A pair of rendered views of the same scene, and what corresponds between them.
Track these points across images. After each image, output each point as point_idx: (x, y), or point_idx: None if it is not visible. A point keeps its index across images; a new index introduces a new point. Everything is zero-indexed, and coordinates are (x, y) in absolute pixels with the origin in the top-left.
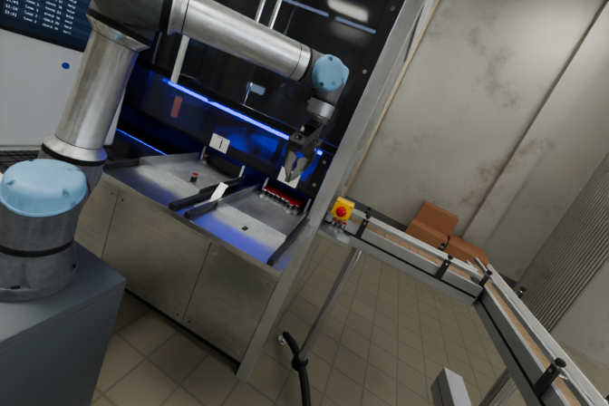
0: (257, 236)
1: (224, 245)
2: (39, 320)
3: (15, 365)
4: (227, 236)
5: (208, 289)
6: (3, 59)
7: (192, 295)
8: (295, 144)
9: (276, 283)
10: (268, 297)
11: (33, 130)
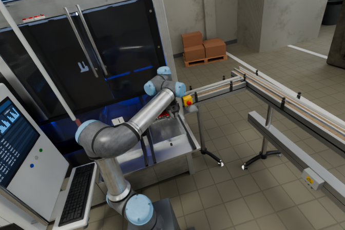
0: (177, 142)
1: (175, 157)
2: (173, 229)
3: None
4: (173, 153)
5: (159, 164)
6: (19, 194)
7: (155, 171)
8: (175, 111)
9: None
10: None
11: (51, 197)
